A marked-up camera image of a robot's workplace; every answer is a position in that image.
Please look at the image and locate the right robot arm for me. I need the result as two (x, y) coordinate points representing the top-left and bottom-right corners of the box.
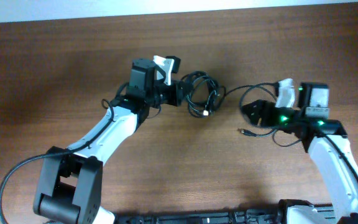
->
(239, 79), (358, 223)

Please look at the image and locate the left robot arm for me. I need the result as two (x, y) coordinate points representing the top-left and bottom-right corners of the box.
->
(33, 55), (186, 223)

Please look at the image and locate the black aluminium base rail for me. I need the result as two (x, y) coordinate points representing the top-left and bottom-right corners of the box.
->
(114, 205), (284, 224)

